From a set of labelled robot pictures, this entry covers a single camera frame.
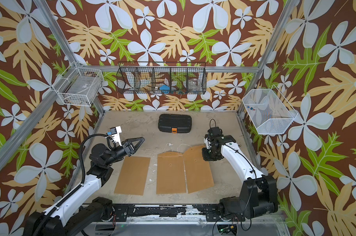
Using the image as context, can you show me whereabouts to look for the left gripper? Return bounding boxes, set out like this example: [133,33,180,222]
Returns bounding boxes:
[105,136,143,168]

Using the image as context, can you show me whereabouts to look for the brown file bag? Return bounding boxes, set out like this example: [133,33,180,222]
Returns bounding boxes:
[183,145,214,193]
[156,151,186,194]
[114,156,150,196]

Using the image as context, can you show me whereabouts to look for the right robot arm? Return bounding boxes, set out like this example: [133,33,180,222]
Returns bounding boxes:
[202,126,278,219]

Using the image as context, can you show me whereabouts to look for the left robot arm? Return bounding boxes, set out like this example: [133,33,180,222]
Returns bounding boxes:
[23,134,145,236]

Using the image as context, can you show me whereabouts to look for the black tool case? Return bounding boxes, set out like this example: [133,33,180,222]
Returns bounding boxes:
[158,114,192,133]

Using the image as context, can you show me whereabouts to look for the blue item in basket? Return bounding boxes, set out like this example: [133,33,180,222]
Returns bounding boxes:
[159,85,171,94]

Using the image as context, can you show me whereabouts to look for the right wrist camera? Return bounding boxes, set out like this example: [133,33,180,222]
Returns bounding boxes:
[204,138,211,150]

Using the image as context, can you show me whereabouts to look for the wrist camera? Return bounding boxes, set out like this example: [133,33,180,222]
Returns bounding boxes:
[107,126,122,146]
[204,138,211,150]

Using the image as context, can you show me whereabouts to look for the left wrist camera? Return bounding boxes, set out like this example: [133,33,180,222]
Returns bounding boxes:
[107,126,122,146]

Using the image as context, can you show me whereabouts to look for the white wire basket right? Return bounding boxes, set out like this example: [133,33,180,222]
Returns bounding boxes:
[242,86,298,136]

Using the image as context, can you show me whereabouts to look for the white wire basket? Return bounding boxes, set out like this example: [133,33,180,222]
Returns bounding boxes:
[242,86,298,136]
[56,67,104,107]

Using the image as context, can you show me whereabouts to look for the black wire basket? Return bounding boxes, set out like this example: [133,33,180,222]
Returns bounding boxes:
[116,62,207,95]

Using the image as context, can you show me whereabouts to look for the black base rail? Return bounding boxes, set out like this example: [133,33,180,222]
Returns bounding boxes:
[101,204,241,223]

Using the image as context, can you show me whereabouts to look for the white wire basket left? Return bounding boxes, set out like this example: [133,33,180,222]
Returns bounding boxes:
[56,67,104,107]

